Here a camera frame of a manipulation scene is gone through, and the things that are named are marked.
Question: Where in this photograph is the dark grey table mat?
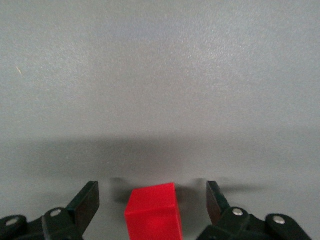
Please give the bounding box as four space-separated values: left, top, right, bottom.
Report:
0 0 320 240

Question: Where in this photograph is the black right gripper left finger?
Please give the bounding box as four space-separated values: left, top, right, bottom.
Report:
0 180 101 240

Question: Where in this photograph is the red cube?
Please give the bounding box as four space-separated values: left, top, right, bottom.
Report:
123 182 184 240

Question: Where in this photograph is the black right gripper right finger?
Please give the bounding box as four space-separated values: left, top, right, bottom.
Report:
197 180 314 240

